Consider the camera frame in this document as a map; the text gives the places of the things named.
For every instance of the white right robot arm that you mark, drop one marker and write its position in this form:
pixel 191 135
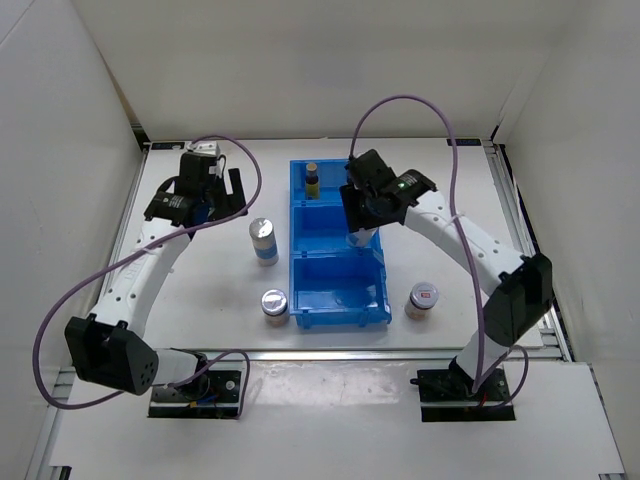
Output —
pixel 513 291

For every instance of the blue-label silver-lid shaker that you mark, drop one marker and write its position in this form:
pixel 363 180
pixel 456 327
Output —
pixel 362 238
pixel 262 234

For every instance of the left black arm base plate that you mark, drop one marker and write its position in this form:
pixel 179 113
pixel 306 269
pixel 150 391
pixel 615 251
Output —
pixel 216 395

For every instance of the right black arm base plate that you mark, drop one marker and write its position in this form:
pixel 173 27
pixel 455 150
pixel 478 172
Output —
pixel 445 396

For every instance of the white-lid spice jar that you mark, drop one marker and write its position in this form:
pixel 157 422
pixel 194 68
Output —
pixel 422 298
pixel 275 307

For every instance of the left white-lid spice jar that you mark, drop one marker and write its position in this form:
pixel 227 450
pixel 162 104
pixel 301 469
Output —
pixel 275 307

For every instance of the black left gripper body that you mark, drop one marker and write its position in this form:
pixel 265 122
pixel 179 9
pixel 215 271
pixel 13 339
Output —
pixel 214 196

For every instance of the blue three-compartment plastic bin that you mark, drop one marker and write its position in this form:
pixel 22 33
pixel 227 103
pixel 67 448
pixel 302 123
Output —
pixel 331 283

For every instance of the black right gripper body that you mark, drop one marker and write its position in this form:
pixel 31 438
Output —
pixel 371 212

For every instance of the right white-lid spice jar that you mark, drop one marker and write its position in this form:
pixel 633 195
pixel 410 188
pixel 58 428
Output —
pixel 422 298

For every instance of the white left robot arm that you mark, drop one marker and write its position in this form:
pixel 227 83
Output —
pixel 108 347

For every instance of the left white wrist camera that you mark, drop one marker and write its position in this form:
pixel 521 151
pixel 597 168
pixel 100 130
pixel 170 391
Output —
pixel 209 148

